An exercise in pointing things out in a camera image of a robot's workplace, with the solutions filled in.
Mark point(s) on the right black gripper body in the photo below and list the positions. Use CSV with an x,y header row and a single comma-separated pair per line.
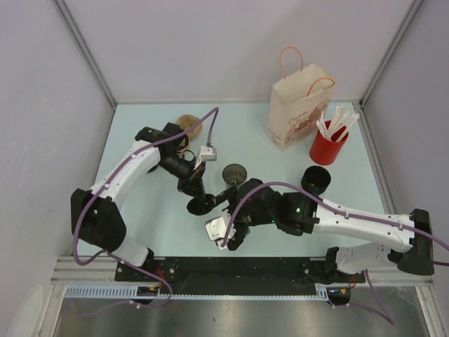
x,y
244,217

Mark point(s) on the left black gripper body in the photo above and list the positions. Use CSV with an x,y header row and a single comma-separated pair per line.
x,y
181,168

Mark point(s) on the single black paper cup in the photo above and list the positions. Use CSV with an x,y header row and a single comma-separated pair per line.
x,y
234,174

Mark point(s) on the beige paper takeout bag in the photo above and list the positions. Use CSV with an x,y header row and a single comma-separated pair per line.
x,y
297,101

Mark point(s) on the single black cup lid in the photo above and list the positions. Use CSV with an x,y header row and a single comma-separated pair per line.
x,y
199,207

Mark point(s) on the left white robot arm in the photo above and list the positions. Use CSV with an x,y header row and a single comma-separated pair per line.
x,y
96,212

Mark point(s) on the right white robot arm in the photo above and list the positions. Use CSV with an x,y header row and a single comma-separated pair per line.
x,y
403,240

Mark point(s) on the black lid stack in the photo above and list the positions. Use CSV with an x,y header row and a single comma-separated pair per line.
x,y
153,169

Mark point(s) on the stacked brown pulp carriers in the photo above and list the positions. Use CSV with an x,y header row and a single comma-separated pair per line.
x,y
186,121

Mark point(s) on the black cup stack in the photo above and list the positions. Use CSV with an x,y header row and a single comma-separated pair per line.
x,y
315,180

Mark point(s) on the red straw holder cup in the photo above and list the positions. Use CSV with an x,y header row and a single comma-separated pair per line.
x,y
323,151

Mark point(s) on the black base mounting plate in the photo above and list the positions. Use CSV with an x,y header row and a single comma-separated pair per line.
x,y
245,276

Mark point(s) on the white wrapped straws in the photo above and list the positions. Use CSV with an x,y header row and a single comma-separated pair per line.
x,y
339,125

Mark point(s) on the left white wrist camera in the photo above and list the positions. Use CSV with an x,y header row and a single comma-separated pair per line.
x,y
206,153

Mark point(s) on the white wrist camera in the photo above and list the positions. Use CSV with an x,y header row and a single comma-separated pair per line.
x,y
217,227
206,153

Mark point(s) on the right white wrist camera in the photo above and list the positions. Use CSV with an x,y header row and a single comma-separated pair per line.
x,y
217,227

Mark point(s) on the white slotted cable duct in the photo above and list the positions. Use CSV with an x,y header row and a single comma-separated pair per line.
x,y
138,293

